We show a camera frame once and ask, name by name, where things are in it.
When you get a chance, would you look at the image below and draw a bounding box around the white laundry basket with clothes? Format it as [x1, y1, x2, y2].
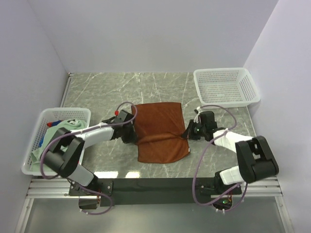
[21, 107, 91, 176]

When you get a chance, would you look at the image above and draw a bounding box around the rust brown towel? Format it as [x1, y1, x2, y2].
[131, 102, 190, 164]

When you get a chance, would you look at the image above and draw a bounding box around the red patterned cloth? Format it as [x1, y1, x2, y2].
[47, 120, 62, 128]

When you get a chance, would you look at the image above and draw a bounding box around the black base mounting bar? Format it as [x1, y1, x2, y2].
[69, 177, 243, 207]

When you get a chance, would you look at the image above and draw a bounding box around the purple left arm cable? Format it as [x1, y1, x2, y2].
[40, 101, 140, 216]

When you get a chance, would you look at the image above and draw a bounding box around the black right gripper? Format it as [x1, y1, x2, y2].
[181, 119, 207, 141]

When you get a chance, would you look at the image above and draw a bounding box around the mint green towel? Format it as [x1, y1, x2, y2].
[30, 118, 87, 172]

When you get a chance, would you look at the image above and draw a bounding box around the aluminium front frame rail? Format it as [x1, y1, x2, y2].
[16, 175, 294, 233]

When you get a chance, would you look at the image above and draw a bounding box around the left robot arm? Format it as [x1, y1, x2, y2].
[40, 110, 137, 195]

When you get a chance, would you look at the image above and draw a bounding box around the white empty basket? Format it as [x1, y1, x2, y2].
[193, 67, 260, 108]

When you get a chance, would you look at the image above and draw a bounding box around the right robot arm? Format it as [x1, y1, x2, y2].
[182, 110, 279, 195]

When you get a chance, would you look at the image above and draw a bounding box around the aluminium table edge rail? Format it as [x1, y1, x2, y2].
[60, 72, 74, 107]

